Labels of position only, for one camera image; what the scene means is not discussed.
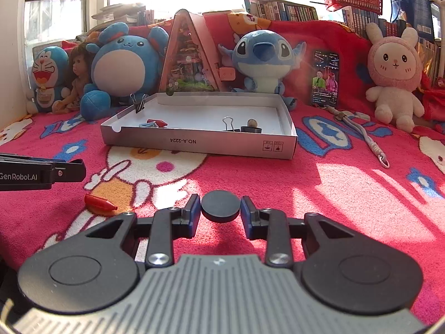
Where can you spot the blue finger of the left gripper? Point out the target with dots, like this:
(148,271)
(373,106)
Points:
(68,171)

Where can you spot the binder clip on box edge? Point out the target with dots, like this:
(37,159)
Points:
(138,101)

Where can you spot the light blue hair clip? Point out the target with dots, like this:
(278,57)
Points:
(146,124)

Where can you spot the brown haired baby doll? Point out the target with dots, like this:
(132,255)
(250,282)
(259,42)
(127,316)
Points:
(80,61)

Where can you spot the blue round mouse plush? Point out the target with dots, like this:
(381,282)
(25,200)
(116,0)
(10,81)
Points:
(123,64)

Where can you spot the black binder clip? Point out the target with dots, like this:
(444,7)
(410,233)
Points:
(228,124)

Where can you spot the pink bunny plush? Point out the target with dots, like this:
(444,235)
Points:
(396,70)

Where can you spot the brown hazelnut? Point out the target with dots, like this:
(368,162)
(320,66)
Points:
(252,123)

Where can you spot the white cardboard box tray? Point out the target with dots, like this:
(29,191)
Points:
(194,124)

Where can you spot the blue Stitch plush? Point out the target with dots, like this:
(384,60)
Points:
(264,57)

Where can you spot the pink triangular diorama house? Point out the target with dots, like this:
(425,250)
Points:
(192,61)

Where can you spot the black round lid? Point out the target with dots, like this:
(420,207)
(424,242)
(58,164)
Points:
(248,129)

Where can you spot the black round disc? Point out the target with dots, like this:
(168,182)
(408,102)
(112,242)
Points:
(220,206)

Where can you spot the smartphone with lit screen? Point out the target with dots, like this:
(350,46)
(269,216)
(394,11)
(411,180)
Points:
(325,80)

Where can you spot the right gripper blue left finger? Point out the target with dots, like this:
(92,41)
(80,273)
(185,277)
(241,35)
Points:
(165,227)

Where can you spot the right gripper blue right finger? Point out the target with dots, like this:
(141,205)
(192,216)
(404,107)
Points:
(272,226)

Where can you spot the Doraemon plush toy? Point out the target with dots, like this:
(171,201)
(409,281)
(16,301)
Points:
(48,78)

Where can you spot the row of books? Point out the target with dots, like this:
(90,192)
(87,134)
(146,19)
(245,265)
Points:
(280,10)

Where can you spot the blue cardboard package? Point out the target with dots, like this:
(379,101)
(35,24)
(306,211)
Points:
(417,14)

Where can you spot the stack of books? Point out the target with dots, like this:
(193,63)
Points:
(117,11)

